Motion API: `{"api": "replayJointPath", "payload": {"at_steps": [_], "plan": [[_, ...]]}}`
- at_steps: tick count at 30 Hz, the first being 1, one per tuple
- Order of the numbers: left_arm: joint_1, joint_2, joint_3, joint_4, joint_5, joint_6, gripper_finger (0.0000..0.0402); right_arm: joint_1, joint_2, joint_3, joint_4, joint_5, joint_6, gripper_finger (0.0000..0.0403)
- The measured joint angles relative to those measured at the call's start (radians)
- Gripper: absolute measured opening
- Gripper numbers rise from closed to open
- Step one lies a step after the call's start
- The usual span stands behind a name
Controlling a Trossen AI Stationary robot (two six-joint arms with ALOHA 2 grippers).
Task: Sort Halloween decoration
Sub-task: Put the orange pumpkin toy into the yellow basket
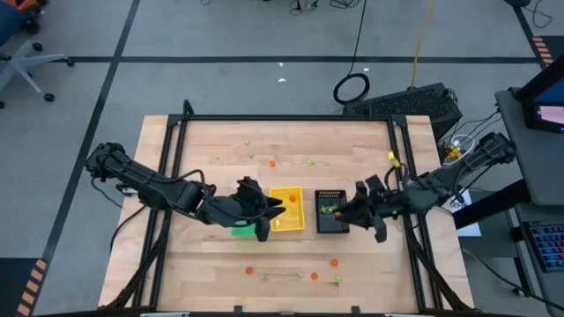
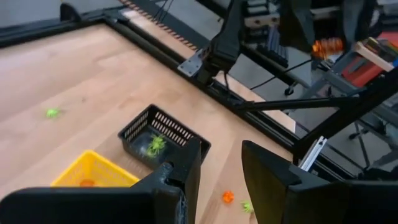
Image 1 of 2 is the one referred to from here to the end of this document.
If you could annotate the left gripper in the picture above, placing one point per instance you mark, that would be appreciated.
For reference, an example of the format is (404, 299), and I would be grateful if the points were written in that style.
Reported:
(238, 209)

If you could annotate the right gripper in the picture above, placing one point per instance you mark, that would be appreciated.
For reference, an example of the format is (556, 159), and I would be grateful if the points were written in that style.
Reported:
(376, 207)

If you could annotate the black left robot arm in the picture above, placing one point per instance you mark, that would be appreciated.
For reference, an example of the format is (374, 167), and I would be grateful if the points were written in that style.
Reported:
(154, 189)

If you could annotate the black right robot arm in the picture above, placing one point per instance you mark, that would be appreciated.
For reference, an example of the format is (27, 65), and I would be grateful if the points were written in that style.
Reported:
(462, 169)

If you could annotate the yellow plastic basket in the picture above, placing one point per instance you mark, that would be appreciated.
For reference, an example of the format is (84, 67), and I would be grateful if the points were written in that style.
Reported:
(295, 220)

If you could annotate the black plastic basket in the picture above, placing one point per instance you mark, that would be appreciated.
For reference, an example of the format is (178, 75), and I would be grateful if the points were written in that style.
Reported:
(324, 226)

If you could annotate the green plastic basket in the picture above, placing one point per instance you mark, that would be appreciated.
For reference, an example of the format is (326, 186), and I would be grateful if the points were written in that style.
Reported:
(242, 231)

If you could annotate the white paper sheet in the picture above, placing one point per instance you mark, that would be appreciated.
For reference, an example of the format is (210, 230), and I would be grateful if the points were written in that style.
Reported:
(470, 230)

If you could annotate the black computer tower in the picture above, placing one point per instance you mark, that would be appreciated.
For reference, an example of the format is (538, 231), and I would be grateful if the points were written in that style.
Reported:
(405, 103)

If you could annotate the black desk support beam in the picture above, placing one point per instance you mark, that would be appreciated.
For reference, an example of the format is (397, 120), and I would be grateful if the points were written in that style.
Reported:
(489, 204)

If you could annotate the grey keyboard shelf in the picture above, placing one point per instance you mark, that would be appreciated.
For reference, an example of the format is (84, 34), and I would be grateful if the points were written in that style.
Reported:
(524, 273)

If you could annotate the grey desk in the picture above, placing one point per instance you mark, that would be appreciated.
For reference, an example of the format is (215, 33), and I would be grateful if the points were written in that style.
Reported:
(533, 176)

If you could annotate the backlit computer keyboard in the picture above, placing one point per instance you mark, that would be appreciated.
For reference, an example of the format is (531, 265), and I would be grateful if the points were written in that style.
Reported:
(551, 244)

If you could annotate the black computer monitor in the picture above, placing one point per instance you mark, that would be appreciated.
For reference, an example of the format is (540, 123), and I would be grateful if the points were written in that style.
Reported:
(542, 94)

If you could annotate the black orange-striped floor mat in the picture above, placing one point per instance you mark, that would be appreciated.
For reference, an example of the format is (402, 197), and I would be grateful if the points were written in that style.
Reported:
(557, 48)
(13, 286)

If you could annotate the blue office chair grey base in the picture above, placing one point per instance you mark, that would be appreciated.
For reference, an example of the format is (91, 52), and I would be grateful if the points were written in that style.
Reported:
(22, 66)

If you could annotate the orange office chair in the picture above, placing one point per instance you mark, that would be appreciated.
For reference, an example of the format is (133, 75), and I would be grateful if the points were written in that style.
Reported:
(26, 3)

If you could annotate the black aluminium table frame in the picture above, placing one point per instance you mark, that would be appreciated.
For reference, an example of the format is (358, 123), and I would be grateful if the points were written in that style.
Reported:
(291, 117)

